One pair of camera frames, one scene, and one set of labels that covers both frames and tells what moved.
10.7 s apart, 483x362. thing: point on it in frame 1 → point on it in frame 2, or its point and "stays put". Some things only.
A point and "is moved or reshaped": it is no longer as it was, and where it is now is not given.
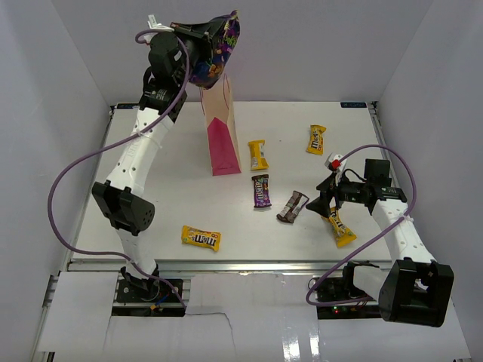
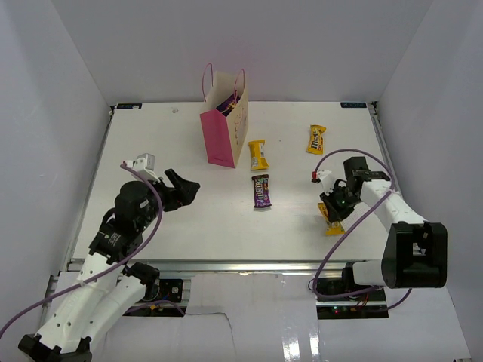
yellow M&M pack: [343, 234] is moved or reshaped
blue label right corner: [353, 105] stays put
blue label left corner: [127, 105] stays put
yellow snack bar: [257, 157] stays put
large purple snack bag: [223, 44] → [229, 104]
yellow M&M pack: [316, 139] stays put
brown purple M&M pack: [262, 196] stays put
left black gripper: [203, 35] → [183, 191]
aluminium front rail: [215, 266] stays put
